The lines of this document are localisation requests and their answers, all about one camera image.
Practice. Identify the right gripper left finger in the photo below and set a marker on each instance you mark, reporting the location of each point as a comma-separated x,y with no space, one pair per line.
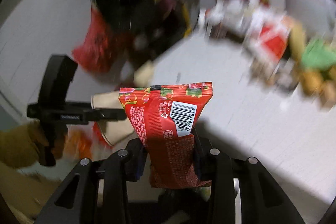
137,160

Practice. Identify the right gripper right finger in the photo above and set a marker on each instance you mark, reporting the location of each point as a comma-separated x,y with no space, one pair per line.
201,158

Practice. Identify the beige paper cup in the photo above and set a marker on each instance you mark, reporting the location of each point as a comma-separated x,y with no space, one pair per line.
112,129

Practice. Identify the red snack bag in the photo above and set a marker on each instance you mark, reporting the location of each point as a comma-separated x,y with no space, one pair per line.
163,117

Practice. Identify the left hand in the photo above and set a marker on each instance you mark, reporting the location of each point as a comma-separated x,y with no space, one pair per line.
20,145

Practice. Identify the red plastic bag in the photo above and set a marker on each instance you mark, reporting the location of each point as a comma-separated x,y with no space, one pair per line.
96,54

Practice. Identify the red white noodle cup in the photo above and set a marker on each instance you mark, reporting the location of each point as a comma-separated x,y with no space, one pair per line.
268,42

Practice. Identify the black plastic bag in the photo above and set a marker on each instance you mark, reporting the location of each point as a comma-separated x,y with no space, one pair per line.
146,29

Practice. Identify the yellow cracker packet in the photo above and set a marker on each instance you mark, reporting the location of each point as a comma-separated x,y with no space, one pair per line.
314,85

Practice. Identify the crumpled white paper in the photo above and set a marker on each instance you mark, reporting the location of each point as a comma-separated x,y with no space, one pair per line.
241,18

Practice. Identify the round yellow sponge lid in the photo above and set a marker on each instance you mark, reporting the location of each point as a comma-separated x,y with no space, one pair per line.
297,41

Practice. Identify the green terry cloth towel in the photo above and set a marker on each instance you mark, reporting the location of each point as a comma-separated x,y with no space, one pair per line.
318,54

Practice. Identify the white rice cooker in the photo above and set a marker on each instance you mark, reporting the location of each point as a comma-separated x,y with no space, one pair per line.
316,16

